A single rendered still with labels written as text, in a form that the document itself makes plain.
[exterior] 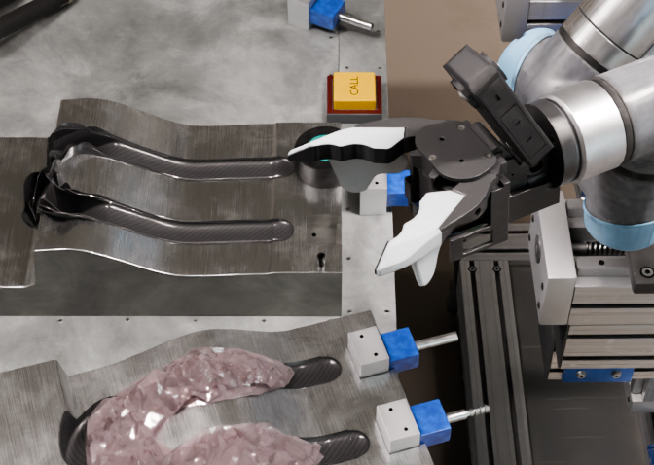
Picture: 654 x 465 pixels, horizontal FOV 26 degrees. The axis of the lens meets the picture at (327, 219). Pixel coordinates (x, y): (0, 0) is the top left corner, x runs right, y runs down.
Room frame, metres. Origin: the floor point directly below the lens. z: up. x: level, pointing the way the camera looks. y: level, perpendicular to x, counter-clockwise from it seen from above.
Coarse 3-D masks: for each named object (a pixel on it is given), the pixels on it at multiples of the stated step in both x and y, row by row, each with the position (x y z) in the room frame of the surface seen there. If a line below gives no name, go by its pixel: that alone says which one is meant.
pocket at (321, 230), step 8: (312, 216) 1.18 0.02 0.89; (320, 216) 1.18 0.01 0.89; (328, 216) 1.18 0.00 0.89; (336, 216) 1.18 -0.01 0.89; (312, 224) 1.18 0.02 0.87; (320, 224) 1.18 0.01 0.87; (328, 224) 1.18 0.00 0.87; (336, 224) 1.18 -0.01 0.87; (312, 232) 1.17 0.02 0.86; (320, 232) 1.17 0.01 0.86; (328, 232) 1.17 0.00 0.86; (336, 232) 1.17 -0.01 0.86; (312, 240) 1.16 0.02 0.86; (320, 240) 1.16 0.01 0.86; (328, 240) 1.16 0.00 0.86; (336, 240) 1.16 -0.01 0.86
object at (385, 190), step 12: (384, 180) 1.27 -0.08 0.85; (396, 180) 1.28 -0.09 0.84; (360, 192) 1.26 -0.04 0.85; (372, 192) 1.26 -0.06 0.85; (384, 192) 1.26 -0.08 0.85; (396, 192) 1.26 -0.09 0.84; (360, 204) 1.26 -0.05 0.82; (372, 204) 1.26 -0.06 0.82; (384, 204) 1.26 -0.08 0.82; (396, 204) 1.26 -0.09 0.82
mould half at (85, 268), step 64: (128, 128) 1.31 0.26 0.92; (192, 128) 1.34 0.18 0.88; (256, 128) 1.34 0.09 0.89; (0, 192) 1.25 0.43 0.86; (128, 192) 1.20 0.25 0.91; (192, 192) 1.23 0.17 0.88; (256, 192) 1.22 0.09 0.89; (320, 192) 1.22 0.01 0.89; (0, 256) 1.14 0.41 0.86; (64, 256) 1.09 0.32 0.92; (128, 256) 1.10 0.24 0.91; (192, 256) 1.12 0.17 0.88; (256, 256) 1.12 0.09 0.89
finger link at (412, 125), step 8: (384, 120) 0.79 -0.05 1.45; (392, 120) 0.79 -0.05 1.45; (400, 120) 0.79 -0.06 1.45; (408, 120) 0.79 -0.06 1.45; (416, 120) 0.79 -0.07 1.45; (424, 120) 0.79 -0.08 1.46; (432, 120) 0.79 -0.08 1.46; (440, 120) 0.79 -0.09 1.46; (408, 128) 0.78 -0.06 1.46; (416, 128) 0.78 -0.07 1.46; (408, 136) 0.77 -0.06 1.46; (408, 144) 0.77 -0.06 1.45
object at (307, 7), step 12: (288, 0) 1.65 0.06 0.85; (300, 0) 1.64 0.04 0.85; (312, 0) 1.64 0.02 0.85; (324, 0) 1.65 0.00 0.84; (336, 0) 1.65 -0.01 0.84; (288, 12) 1.65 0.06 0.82; (300, 12) 1.64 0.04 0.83; (312, 12) 1.63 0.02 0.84; (324, 12) 1.63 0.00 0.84; (336, 12) 1.63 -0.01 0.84; (300, 24) 1.64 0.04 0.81; (312, 24) 1.64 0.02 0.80; (324, 24) 1.62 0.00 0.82; (336, 24) 1.62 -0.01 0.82; (360, 24) 1.61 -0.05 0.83; (372, 24) 1.61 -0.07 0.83
